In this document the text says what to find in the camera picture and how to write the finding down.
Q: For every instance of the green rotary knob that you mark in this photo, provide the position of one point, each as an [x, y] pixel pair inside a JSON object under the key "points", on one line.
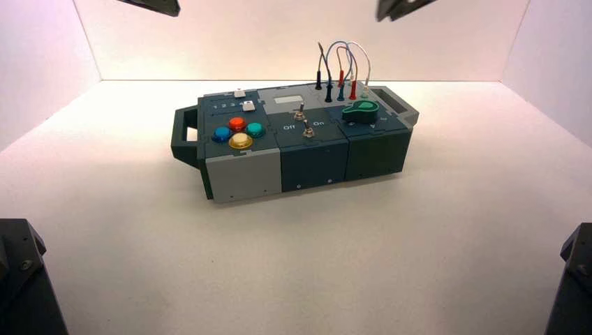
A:
{"points": [[360, 112]]}

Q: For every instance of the red round push button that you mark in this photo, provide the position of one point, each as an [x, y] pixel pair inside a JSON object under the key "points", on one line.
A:
{"points": [[237, 124]]}

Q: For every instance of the teal round push button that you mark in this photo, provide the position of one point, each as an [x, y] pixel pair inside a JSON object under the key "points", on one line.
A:
{"points": [[255, 130]]}

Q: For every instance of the white rectangular display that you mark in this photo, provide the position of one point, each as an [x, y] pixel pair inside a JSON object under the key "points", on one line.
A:
{"points": [[288, 100]]}

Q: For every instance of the yellow round push button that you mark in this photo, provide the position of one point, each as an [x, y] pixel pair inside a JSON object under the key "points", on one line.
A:
{"points": [[240, 140]]}

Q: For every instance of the dark teal grey control box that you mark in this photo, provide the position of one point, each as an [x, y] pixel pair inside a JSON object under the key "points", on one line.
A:
{"points": [[314, 157]]}

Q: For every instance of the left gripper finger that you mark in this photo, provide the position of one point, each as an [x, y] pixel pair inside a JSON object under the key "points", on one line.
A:
{"points": [[166, 7]]}

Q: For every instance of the metal toggle switch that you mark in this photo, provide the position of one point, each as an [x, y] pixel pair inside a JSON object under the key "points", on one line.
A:
{"points": [[299, 113], [307, 131]]}

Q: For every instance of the white rocker switch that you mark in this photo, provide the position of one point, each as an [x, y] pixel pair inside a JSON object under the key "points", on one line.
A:
{"points": [[248, 106], [239, 94]]}

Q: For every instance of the blue round push button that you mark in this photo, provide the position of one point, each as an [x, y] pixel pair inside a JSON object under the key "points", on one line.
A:
{"points": [[222, 134]]}

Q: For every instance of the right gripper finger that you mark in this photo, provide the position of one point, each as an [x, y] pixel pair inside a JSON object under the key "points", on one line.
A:
{"points": [[393, 7]]}

